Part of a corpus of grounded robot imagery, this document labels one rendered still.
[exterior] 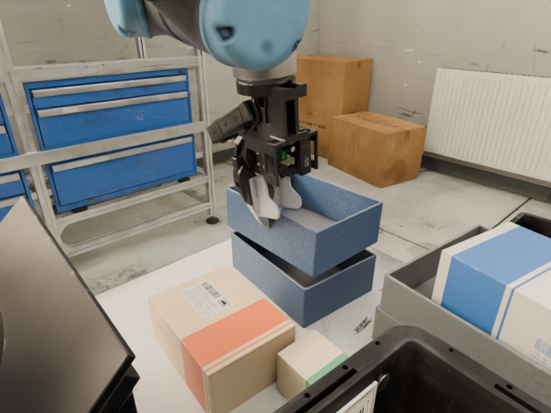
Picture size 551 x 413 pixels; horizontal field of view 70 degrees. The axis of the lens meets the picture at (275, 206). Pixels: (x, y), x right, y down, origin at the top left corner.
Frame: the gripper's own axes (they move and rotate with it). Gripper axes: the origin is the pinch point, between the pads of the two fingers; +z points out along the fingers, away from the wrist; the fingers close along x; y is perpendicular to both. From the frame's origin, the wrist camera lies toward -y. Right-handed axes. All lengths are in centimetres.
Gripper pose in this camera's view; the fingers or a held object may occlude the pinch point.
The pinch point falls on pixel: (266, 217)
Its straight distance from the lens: 57.4
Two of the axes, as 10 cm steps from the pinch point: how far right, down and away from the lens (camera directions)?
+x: 7.5, -3.6, 5.5
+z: 0.6, 8.7, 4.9
